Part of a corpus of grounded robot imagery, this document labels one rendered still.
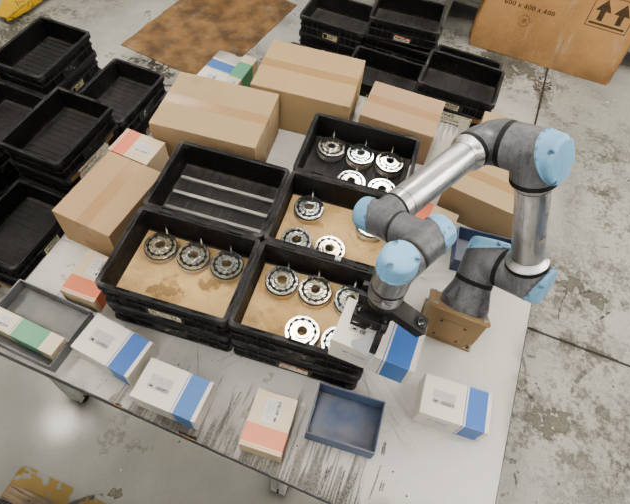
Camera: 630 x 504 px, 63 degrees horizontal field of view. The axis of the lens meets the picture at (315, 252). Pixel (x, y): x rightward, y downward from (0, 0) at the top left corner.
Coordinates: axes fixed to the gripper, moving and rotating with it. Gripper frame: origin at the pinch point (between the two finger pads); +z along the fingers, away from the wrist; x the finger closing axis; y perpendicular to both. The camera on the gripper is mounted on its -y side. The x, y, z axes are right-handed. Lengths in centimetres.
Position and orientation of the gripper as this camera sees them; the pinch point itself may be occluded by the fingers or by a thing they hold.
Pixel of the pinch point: (378, 337)
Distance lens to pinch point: 124.0
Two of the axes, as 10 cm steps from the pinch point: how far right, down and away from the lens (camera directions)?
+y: -9.3, -3.5, 1.5
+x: -3.7, 7.6, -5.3
